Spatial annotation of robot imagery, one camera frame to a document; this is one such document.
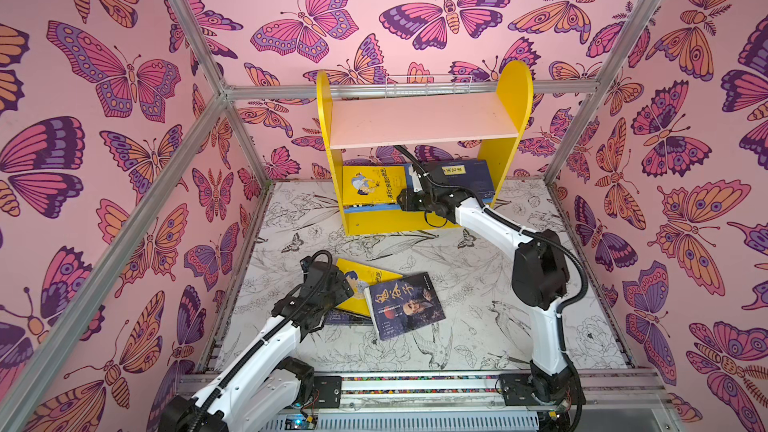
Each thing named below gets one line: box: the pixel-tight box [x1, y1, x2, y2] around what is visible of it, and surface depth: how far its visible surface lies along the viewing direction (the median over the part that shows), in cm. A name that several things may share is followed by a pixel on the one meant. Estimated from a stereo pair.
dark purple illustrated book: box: [363, 272, 447, 341], surface depth 85 cm
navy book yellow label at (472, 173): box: [437, 158, 495, 200], surface depth 98 cm
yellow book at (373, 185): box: [342, 166, 407, 206], surface depth 98 cm
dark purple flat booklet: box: [322, 308, 374, 325], surface depth 87 cm
